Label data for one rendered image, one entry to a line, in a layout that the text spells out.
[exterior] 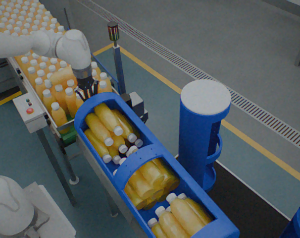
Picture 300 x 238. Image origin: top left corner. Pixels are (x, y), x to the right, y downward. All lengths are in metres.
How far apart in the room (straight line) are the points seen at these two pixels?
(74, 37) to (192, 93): 0.78
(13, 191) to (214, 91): 1.16
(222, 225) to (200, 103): 0.79
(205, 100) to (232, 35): 2.46
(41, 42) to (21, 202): 0.64
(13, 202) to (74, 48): 0.63
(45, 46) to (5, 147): 1.92
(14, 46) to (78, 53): 0.35
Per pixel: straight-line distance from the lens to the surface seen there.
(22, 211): 1.29
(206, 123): 1.77
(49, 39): 1.43
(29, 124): 1.78
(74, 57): 1.38
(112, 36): 2.02
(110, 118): 1.51
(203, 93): 1.82
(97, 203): 2.63
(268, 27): 4.43
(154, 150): 1.32
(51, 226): 1.40
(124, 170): 1.31
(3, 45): 1.06
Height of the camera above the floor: 2.29
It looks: 48 degrees down
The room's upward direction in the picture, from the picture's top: 4 degrees counter-clockwise
